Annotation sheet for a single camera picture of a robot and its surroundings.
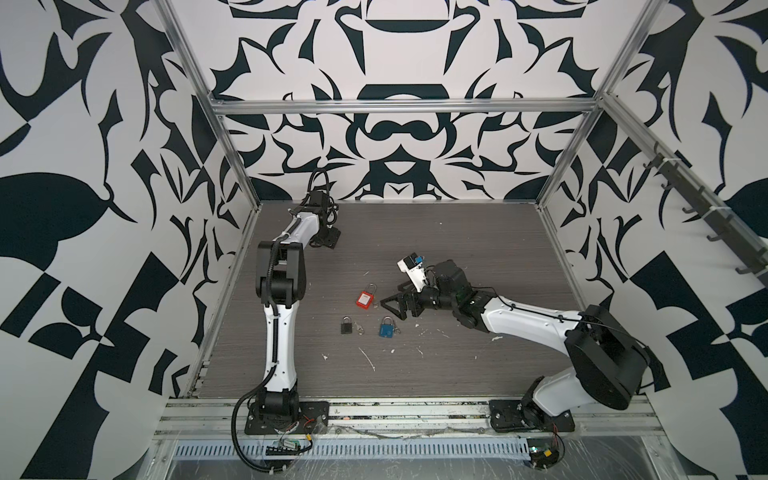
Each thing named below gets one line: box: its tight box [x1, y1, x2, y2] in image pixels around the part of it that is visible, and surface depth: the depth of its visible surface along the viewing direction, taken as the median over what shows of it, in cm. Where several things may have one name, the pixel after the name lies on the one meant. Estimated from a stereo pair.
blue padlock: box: [379, 315, 395, 338], surface depth 90 cm
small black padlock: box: [341, 315, 353, 334], surface depth 91 cm
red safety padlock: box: [355, 283, 377, 310], surface depth 96 cm
